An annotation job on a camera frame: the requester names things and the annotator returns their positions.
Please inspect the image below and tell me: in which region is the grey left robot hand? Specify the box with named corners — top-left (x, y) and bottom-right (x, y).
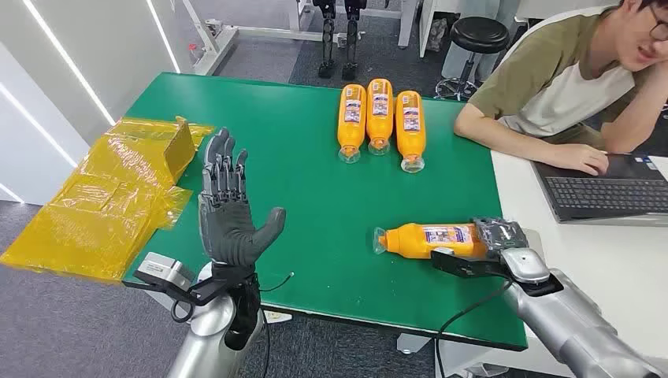
top-left (198, 128), bottom-right (287, 268)

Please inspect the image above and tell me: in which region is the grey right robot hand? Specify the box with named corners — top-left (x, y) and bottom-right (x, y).
top-left (472, 217), bottom-right (530, 258)

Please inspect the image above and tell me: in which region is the orange detergent bottle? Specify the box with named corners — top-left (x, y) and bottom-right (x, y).
top-left (372, 222), bottom-right (489, 261)
top-left (366, 78), bottom-right (395, 157)
top-left (336, 83), bottom-right (367, 165)
top-left (395, 90), bottom-right (428, 174)

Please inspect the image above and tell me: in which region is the dark grey laptop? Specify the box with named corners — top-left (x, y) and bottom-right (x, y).
top-left (531, 152), bottom-right (668, 228)

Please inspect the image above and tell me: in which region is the person's right hand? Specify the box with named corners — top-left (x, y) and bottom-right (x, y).
top-left (547, 143), bottom-right (610, 177)

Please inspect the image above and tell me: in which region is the yellow film-wrapped cardboard box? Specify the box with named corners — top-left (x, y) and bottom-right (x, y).
top-left (0, 115), bottom-right (216, 286)

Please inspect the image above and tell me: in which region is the white table foot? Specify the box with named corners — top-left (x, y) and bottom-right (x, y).
top-left (395, 332), bottom-right (435, 357)

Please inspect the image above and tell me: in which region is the person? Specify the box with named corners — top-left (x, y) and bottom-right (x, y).
top-left (452, 0), bottom-right (668, 177)

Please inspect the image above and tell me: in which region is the black round stool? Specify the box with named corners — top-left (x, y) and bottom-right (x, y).
top-left (434, 16), bottom-right (511, 102)

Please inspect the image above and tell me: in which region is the black robot leg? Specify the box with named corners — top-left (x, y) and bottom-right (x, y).
top-left (341, 0), bottom-right (369, 83)
top-left (312, 0), bottom-right (338, 80)

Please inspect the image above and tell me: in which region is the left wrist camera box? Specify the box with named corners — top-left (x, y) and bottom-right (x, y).
top-left (123, 252), bottom-right (195, 306)

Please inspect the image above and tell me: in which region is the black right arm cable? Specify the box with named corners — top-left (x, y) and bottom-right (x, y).
top-left (434, 280), bottom-right (515, 378)

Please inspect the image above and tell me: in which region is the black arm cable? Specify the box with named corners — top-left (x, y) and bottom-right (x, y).
top-left (434, 280), bottom-right (515, 378)
top-left (171, 271), bottom-right (295, 378)

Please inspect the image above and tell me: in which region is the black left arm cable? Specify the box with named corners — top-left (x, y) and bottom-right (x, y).
top-left (171, 271), bottom-right (295, 378)

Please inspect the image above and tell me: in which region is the white metal frame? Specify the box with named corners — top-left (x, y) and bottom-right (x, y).
top-left (180, 0), bottom-right (349, 77)

